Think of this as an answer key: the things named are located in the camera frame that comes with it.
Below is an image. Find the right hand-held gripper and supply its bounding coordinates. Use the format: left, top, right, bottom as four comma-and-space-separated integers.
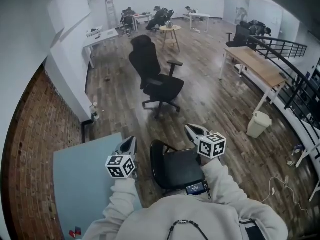
185, 124, 227, 167

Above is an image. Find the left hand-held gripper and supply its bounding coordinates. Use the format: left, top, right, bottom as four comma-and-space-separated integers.
104, 136, 139, 182

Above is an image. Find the person's left forearm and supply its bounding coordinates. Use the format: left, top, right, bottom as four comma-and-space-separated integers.
103, 176, 143, 222

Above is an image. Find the person's right forearm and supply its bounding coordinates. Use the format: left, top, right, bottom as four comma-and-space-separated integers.
199, 158, 253, 205

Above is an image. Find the black mesh office chair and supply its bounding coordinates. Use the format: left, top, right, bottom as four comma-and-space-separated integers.
128, 34, 185, 120

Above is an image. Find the black office chair with armrests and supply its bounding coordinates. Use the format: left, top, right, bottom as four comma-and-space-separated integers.
225, 21, 259, 51

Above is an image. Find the plastic bottle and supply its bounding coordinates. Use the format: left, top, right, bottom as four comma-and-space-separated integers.
89, 102, 100, 122

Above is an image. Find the black screen device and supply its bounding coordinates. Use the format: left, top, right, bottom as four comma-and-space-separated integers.
185, 181, 211, 200

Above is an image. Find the light blue table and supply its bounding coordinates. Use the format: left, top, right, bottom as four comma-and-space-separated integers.
53, 132, 143, 240

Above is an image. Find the cream waste bin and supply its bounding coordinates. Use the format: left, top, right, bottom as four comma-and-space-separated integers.
246, 110, 273, 139

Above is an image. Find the person's grey hooded torso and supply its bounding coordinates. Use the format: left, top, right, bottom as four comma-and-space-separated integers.
82, 193, 290, 240

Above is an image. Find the wooden desk with white legs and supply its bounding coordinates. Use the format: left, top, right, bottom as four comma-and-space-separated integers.
218, 46, 288, 115

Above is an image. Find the round wooden side table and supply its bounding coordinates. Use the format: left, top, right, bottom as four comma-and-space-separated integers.
159, 25, 182, 53

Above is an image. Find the black metal railing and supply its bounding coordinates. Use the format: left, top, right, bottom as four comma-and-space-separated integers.
248, 35, 320, 160

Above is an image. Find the grey stepladder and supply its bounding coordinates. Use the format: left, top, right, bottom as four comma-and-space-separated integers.
104, 0, 119, 31

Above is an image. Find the black beaded lanyard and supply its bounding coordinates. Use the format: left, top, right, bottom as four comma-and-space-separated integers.
164, 218, 210, 240

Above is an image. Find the white floor cable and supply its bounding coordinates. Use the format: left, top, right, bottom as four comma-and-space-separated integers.
261, 175, 312, 213

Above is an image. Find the black shoulder strap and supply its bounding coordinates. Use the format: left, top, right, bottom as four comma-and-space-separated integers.
238, 218, 264, 240

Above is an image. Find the white table frame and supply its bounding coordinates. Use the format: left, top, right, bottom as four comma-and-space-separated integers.
294, 136, 320, 202

